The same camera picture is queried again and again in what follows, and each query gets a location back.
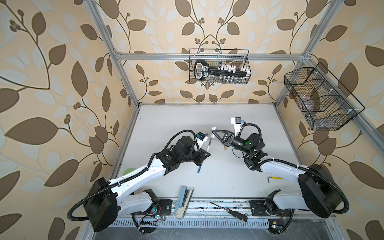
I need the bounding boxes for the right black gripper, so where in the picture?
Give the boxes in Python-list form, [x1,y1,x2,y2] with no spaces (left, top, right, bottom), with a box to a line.
[213,129,253,157]

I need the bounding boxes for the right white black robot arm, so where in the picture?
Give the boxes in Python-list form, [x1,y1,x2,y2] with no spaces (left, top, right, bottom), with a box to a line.
[212,124,350,219]

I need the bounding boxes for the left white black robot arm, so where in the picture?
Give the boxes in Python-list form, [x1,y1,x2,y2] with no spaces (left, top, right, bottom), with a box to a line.
[67,130,210,232]

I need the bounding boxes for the blue pen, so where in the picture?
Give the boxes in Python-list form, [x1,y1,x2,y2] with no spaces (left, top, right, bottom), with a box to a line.
[197,163,203,174]

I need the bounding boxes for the light blue stapler tool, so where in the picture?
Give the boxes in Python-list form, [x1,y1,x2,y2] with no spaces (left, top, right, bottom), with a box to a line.
[174,186,194,219]

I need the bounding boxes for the yellow hex key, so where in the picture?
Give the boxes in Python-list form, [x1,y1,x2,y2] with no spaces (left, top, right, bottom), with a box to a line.
[267,176,284,183]

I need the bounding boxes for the green round button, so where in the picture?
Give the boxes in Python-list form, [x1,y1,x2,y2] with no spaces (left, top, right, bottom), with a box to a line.
[123,168,136,175]

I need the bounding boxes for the black socket tool set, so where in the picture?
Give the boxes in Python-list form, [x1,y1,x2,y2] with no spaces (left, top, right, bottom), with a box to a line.
[191,60,251,80]

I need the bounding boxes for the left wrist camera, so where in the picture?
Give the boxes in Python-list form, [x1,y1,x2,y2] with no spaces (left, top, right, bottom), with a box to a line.
[196,132,208,147]

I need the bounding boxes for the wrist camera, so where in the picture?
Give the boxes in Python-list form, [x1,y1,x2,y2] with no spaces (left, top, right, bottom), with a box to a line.
[196,132,208,147]
[231,117,245,136]

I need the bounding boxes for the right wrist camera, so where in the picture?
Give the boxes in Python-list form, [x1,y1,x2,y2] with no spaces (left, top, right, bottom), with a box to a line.
[231,117,245,136]

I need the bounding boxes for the center black wire basket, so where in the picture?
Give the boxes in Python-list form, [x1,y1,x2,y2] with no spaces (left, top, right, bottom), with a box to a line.
[189,48,252,85]

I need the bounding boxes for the black wire basket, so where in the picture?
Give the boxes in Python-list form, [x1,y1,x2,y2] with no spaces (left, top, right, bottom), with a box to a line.
[189,48,252,85]
[284,62,366,131]

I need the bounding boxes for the black handled screwdriver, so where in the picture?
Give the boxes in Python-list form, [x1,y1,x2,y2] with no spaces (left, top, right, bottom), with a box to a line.
[210,202,248,223]

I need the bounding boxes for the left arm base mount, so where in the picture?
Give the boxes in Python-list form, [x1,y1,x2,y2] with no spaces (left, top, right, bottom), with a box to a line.
[131,199,172,235]

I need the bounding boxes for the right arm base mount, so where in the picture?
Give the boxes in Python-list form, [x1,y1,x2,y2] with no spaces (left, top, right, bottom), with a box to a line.
[249,190,295,235]

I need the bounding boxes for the right black wire basket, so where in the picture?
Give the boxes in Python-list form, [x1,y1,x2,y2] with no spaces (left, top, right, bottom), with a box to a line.
[284,62,366,131]

